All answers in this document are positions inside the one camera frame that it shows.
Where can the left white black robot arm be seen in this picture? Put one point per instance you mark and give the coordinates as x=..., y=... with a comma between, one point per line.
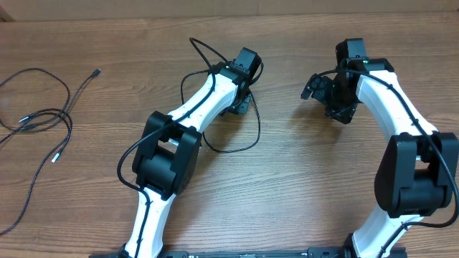
x=160, y=165

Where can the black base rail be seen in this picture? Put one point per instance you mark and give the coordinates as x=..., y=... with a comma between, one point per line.
x=247, y=253

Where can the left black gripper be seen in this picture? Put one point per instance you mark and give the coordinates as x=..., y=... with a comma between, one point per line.
x=243, y=104

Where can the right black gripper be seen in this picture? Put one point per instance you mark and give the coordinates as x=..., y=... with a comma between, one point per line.
x=345, y=112

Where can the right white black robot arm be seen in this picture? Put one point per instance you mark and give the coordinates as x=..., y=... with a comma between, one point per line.
x=416, y=176

